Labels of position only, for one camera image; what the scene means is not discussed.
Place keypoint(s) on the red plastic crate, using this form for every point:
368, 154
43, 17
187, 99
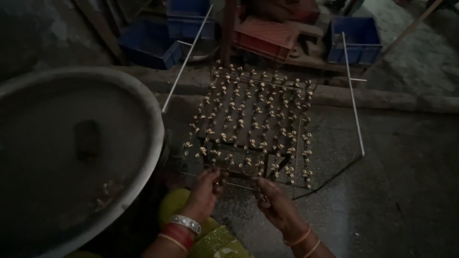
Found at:
267, 37

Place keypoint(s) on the rows of small brass fittings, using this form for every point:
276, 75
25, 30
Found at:
251, 118

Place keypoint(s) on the thin gold bangle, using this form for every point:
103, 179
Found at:
173, 242

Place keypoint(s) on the large round metal basin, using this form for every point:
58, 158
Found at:
68, 157

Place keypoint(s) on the person's right hand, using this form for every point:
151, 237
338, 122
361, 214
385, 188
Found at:
278, 206

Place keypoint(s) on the wooden post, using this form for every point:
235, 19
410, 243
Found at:
228, 32

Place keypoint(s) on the dark block in basin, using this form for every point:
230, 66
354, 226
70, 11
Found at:
87, 139

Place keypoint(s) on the wooden plank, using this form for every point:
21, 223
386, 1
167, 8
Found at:
102, 30

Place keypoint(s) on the person's right fingers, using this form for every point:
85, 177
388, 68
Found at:
262, 191

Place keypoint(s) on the person's left hand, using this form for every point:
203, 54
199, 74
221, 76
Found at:
202, 195

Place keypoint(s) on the wooden stick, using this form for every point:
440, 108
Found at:
405, 34

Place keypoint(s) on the yellow-green garment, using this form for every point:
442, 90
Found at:
200, 233

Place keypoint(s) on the red bangles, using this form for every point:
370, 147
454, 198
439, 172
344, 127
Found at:
178, 234

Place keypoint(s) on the person's left fingers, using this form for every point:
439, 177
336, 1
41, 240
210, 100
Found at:
216, 178

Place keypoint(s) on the blue plastic crate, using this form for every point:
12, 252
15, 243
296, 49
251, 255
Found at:
190, 19
355, 39
150, 44

